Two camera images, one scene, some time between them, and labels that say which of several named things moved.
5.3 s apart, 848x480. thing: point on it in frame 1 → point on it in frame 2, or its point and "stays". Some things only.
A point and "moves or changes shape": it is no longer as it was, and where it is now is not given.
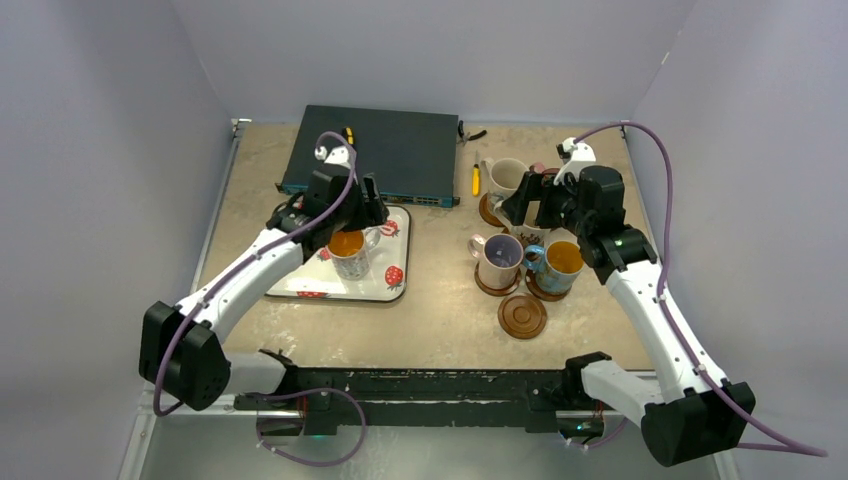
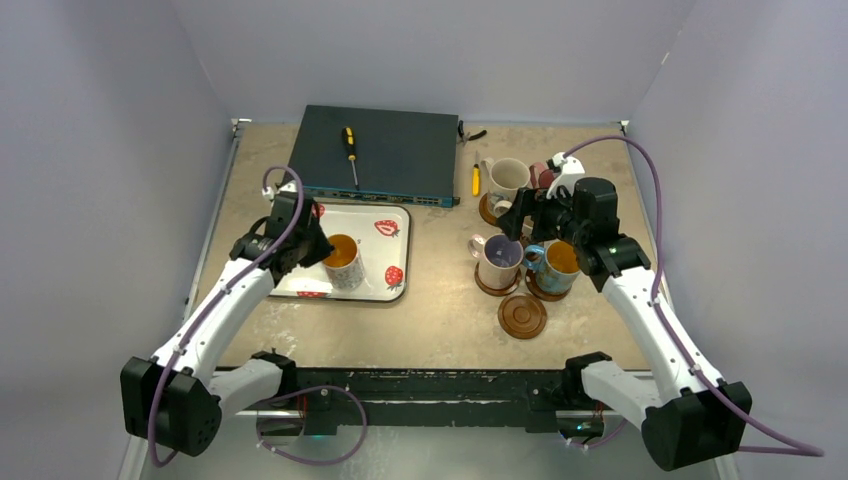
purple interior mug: [500, 256] stays
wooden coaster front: [522, 317] stays
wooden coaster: [495, 292] stays
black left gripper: [371, 213] → [323, 248]
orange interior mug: [349, 250] moves or changes shape
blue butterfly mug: [557, 265] stays
